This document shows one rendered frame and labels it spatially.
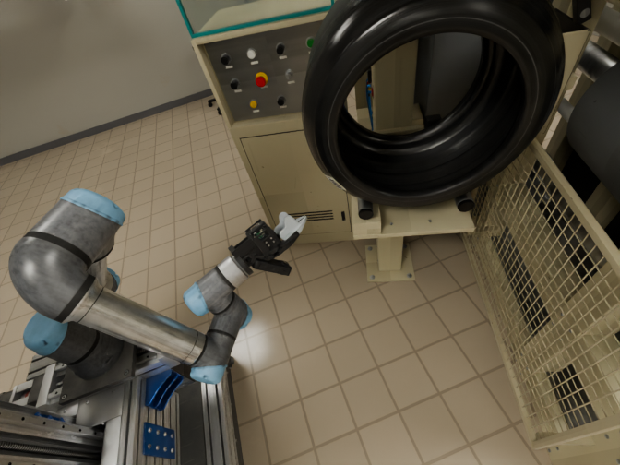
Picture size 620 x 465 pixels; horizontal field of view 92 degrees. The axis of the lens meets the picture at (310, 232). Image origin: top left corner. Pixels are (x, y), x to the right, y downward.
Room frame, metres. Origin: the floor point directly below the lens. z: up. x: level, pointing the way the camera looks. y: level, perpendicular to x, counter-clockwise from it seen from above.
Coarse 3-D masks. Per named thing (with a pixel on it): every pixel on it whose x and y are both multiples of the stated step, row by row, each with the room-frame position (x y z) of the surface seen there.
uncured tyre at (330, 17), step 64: (384, 0) 0.61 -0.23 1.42; (448, 0) 0.55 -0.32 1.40; (512, 0) 0.53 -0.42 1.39; (320, 64) 0.64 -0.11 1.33; (512, 64) 0.71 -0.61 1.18; (320, 128) 0.62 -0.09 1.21; (448, 128) 0.77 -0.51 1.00; (512, 128) 0.52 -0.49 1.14; (384, 192) 0.58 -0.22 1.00; (448, 192) 0.53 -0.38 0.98
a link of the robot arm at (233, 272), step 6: (228, 258) 0.49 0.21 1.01; (222, 264) 0.48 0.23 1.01; (228, 264) 0.47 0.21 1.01; (234, 264) 0.47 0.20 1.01; (222, 270) 0.46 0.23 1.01; (228, 270) 0.46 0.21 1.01; (234, 270) 0.45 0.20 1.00; (240, 270) 0.45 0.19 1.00; (228, 276) 0.45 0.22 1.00; (234, 276) 0.45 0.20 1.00; (240, 276) 0.45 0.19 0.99; (246, 276) 0.45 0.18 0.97; (234, 282) 0.44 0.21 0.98; (240, 282) 0.44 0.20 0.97
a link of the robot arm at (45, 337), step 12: (36, 324) 0.51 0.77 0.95; (48, 324) 0.50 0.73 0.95; (60, 324) 0.49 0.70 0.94; (72, 324) 0.51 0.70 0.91; (24, 336) 0.49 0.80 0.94; (36, 336) 0.48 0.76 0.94; (48, 336) 0.47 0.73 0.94; (60, 336) 0.47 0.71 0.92; (72, 336) 0.48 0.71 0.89; (84, 336) 0.49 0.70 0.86; (36, 348) 0.45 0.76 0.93; (48, 348) 0.45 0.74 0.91; (60, 348) 0.45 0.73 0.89; (72, 348) 0.46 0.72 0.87; (84, 348) 0.47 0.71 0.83; (60, 360) 0.45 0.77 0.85; (72, 360) 0.45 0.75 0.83
